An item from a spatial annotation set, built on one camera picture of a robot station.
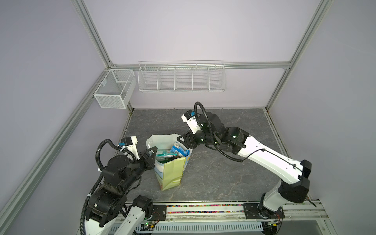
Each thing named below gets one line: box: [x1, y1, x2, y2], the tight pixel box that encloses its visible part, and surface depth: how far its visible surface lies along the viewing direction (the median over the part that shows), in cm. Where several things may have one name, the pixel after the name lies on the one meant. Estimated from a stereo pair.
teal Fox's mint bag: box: [155, 150, 178, 158], surface depth 74 cm
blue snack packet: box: [169, 141, 190, 158], surface depth 78 cm
